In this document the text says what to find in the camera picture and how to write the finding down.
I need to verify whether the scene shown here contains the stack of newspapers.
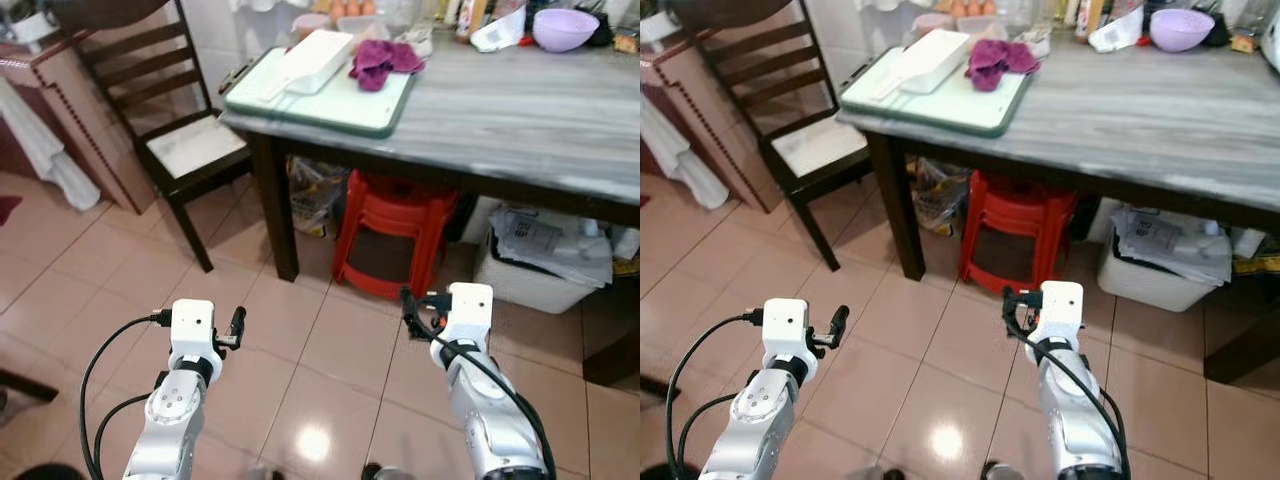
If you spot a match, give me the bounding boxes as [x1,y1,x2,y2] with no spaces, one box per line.
[1110,204,1234,287]
[488,204,615,289]

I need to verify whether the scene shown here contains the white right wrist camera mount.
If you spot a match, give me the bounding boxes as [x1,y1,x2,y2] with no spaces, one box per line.
[1039,281,1087,347]
[443,283,496,347]

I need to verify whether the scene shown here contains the white kettle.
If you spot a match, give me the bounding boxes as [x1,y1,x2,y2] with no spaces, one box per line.
[1257,10,1280,78]

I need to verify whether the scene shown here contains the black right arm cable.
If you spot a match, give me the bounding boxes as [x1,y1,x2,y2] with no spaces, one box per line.
[403,300,558,480]
[1004,298,1132,480]

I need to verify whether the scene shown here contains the brown wooden cabinet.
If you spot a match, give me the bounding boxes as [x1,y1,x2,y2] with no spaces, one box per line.
[0,30,153,214]
[640,38,773,214]

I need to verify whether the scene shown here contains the white rectangular box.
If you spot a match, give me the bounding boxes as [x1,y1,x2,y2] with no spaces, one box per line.
[896,29,974,97]
[284,29,358,97]

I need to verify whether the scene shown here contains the long black left arm cable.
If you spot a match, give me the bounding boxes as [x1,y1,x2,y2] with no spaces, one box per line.
[663,310,766,480]
[78,310,173,480]

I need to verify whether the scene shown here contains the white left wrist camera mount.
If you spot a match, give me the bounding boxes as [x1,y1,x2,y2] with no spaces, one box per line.
[762,298,812,365]
[168,298,222,367]

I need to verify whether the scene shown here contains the white plastic bin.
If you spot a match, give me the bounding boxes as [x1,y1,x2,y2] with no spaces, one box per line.
[473,225,601,316]
[1096,228,1223,313]

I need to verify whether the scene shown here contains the dark wooden chair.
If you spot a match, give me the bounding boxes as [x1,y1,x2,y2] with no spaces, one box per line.
[72,0,253,274]
[690,0,873,272]

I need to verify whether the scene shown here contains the marble top dining table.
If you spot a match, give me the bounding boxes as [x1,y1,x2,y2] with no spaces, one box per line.
[838,28,1280,283]
[220,28,641,283]

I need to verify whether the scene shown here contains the red plastic stool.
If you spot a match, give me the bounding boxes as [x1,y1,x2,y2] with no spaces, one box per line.
[331,169,462,302]
[957,169,1082,295]

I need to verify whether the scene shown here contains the white tray with green rim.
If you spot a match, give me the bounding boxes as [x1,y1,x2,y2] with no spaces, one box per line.
[839,45,1037,140]
[222,45,418,140]

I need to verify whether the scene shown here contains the crumpled plastic bag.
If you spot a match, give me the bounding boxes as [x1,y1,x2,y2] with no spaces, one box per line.
[287,157,348,240]
[911,157,970,237]

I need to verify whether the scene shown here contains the lilac plastic bowl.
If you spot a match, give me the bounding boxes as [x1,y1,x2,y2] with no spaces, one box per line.
[532,8,602,54]
[1148,8,1218,54]

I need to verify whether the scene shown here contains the purple cloth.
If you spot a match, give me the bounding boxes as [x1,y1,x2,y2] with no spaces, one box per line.
[964,39,1042,93]
[348,39,427,93]

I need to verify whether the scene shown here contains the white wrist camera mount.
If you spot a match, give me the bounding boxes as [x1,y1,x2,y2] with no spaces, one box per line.
[762,298,812,365]
[443,283,496,347]
[168,298,222,367]
[1039,281,1087,347]

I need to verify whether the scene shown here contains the dark wooden furniture leg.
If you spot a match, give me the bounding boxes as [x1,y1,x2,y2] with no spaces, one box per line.
[1203,288,1280,385]
[582,272,641,388]

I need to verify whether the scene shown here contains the white hanging towel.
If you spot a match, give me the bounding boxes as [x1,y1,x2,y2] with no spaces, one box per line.
[0,76,102,212]
[640,94,732,212]

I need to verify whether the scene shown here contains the short black left arm cable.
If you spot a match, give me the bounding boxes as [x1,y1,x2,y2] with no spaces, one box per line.
[94,392,157,480]
[679,392,743,480]

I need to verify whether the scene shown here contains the white paper bag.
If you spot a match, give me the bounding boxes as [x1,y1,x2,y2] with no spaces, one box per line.
[469,8,529,54]
[1087,6,1147,54]

